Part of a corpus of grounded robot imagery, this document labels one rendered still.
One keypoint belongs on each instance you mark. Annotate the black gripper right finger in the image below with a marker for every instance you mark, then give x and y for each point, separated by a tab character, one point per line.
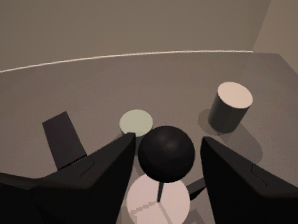
240	192

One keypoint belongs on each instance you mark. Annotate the grey cylinder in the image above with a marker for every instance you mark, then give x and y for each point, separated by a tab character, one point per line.
229	106

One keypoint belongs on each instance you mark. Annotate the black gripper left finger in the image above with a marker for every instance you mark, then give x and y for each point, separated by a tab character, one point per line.
87	192

